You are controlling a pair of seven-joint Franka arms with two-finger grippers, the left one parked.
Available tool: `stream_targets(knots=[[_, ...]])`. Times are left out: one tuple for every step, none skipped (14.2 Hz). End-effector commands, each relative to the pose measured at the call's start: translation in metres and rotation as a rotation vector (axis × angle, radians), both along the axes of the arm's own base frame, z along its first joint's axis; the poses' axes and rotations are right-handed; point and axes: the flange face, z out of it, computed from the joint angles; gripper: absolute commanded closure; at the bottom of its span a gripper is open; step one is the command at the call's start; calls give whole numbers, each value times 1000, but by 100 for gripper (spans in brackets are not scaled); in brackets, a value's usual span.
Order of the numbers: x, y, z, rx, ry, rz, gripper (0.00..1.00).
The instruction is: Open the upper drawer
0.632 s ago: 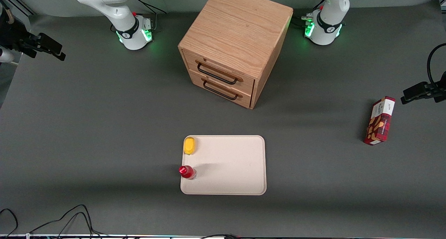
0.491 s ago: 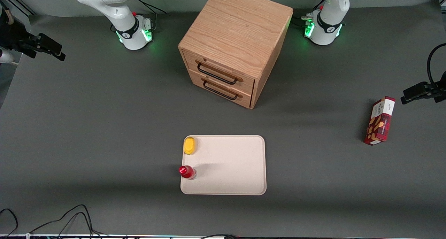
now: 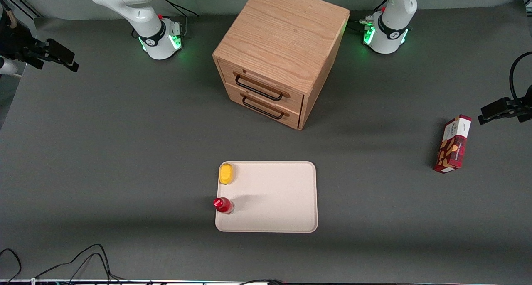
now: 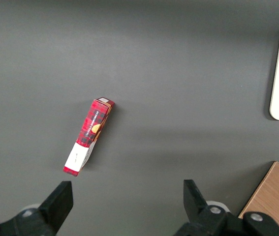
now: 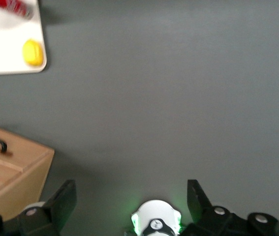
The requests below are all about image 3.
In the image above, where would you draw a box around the black left base cable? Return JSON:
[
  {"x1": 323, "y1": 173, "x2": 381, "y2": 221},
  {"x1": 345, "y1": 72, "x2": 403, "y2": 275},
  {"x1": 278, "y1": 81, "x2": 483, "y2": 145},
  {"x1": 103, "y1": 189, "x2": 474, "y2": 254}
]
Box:
[{"x1": 348, "y1": 0, "x2": 389, "y2": 33}]

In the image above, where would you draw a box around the red snack box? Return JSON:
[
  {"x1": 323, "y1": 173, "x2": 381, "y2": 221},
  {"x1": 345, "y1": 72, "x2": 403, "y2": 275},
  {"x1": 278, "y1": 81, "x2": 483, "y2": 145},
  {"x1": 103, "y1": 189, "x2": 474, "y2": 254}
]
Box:
[{"x1": 433, "y1": 114, "x2": 473, "y2": 174}]

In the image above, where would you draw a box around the black base cable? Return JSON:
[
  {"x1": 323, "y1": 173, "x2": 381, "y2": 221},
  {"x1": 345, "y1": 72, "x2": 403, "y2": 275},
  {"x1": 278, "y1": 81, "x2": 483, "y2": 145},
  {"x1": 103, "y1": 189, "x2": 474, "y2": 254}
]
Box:
[
  {"x1": 348, "y1": 0, "x2": 389, "y2": 33},
  {"x1": 159, "y1": 0, "x2": 200, "y2": 38}
]

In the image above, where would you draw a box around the aluminium frame rail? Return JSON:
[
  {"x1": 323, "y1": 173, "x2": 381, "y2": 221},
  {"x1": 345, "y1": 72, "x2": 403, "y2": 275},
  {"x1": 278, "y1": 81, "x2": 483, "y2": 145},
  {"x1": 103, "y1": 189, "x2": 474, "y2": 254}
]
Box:
[{"x1": 0, "y1": 0, "x2": 43, "y2": 20}]

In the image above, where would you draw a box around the black right base cable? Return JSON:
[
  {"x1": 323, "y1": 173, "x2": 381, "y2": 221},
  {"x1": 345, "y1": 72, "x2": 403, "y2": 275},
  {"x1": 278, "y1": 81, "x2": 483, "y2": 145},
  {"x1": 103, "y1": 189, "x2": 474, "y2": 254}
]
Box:
[{"x1": 159, "y1": 0, "x2": 200, "y2": 38}]

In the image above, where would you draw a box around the thin black floor cable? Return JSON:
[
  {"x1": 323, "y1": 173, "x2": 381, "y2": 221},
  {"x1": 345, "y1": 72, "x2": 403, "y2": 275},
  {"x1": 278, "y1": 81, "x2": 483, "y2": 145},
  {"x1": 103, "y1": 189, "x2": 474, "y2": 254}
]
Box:
[{"x1": 0, "y1": 248, "x2": 22, "y2": 284}]

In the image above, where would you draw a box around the wooden drawer with notched rim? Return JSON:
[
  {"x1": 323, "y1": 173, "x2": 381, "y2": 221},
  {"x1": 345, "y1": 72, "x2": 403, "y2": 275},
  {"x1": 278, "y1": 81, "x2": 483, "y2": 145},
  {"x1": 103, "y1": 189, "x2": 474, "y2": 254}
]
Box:
[{"x1": 217, "y1": 59, "x2": 305, "y2": 114}]

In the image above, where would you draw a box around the small red-capped bottle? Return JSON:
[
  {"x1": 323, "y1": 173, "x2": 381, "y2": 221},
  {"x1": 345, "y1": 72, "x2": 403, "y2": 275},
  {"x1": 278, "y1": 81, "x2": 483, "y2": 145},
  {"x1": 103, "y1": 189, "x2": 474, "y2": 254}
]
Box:
[{"x1": 213, "y1": 197, "x2": 235, "y2": 215}]

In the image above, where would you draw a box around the black looped gripper cable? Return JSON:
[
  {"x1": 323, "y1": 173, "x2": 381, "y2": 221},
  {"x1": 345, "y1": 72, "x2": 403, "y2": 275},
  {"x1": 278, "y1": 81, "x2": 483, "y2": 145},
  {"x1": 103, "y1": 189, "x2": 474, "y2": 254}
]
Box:
[{"x1": 509, "y1": 51, "x2": 532, "y2": 103}]

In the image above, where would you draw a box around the wooden drawer plain front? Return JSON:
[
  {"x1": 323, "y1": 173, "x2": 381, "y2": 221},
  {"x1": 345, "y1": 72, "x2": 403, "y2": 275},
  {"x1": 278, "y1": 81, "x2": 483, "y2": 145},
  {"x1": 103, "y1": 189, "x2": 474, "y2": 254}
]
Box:
[{"x1": 226, "y1": 84, "x2": 301, "y2": 130}]

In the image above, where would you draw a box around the yellow plastic lemon toy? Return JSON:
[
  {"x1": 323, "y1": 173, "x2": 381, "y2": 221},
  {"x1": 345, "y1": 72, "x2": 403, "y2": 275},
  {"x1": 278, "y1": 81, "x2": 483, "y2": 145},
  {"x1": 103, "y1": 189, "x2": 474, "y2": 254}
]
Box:
[{"x1": 219, "y1": 163, "x2": 234, "y2": 185}]

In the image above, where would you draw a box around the black wire drawer handle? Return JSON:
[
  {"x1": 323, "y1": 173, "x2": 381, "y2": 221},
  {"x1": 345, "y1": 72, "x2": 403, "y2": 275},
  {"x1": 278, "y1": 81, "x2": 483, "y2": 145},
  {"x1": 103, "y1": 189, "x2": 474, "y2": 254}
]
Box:
[
  {"x1": 235, "y1": 75, "x2": 285, "y2": 101},
  {"x1": 242, "y1": 95, "x2": 286, "y2": 120}
]

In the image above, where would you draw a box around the black tangled floor cable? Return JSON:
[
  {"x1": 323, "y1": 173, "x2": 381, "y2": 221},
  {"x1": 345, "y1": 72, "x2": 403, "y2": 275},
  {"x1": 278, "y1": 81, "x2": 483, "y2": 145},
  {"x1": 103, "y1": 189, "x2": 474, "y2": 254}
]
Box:
[{"x1": 35, "y1": 244, "x2": 127, "y2": 285}]

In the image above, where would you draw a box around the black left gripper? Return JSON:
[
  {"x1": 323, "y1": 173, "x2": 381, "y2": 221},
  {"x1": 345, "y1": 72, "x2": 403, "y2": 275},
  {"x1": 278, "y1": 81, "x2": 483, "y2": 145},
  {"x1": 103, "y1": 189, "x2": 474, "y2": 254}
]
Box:
[{"x1": 478, "y1": 85, "x2": 532, "y2": 125}]

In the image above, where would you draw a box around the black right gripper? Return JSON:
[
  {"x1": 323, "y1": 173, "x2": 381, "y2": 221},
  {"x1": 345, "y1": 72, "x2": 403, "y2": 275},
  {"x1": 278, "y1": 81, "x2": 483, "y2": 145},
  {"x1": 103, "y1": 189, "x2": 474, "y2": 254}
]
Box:
[{"x1": 0, "y1": 2, "x2": 80, "y2": 73}]

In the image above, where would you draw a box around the oak wooden drawer cabinet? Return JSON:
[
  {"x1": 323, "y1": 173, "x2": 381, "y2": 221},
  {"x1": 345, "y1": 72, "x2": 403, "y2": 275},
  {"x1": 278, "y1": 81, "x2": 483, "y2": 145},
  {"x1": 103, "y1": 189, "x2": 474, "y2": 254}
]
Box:
[{"x1": 212, "y1": 0, "x2": 350, "y2": 131}]

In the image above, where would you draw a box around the beige rectangular tray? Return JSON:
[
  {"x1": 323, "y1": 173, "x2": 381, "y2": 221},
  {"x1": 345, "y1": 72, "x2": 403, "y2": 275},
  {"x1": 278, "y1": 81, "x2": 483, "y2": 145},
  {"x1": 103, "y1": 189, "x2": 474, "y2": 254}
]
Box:
[{"x1": 215, "y1": 161, "x2": 319, "y2": 233}]

